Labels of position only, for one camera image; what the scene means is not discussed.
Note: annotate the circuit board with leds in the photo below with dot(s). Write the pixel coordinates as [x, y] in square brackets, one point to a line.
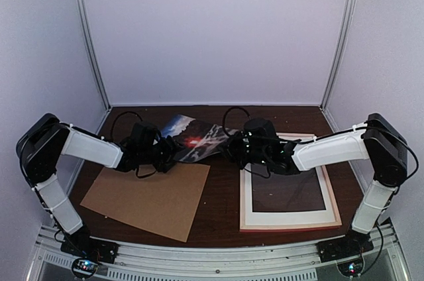
[351, 268]
[84, 268]

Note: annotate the right circuit board with leds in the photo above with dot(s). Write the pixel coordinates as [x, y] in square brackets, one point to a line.
[351, 268]

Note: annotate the pink wooden picture frame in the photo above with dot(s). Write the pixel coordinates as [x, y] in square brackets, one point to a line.
[331, 201]

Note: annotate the right aluminium corner post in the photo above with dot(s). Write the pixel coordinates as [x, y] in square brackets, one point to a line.
[347, 17]

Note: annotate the left aluminium corner post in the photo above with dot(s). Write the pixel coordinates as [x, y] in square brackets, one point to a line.
[90, 49]

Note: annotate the brown backing board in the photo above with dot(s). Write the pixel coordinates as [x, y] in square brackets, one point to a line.
[164, 203]

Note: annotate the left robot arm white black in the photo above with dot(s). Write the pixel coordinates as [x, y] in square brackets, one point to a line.
[49, 141]

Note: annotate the aluminium corner post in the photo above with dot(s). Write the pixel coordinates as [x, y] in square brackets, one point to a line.
[347, 17]
[90, 49]

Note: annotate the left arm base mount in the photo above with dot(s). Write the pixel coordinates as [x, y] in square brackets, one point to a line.
[81, 244]

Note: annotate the white mat board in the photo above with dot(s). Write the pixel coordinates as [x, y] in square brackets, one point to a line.
[285, 218]

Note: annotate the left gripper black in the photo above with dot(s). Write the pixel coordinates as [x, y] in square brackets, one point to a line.
[171, 146]

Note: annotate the dalmatian dog photo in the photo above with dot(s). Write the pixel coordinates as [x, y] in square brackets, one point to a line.
[200, 139]

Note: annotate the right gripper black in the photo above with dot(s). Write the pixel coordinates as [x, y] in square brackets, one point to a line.
[230, 146]

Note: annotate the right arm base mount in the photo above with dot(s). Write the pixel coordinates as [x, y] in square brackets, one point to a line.
[352, 244]

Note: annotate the left circuit board with leds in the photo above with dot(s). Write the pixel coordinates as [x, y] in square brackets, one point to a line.
[84, 268]

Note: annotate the clear acrylic sheet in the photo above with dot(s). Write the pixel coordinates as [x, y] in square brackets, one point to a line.
[274, 193]

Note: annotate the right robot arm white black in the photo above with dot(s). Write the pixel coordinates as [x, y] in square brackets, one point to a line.
[374, 140]

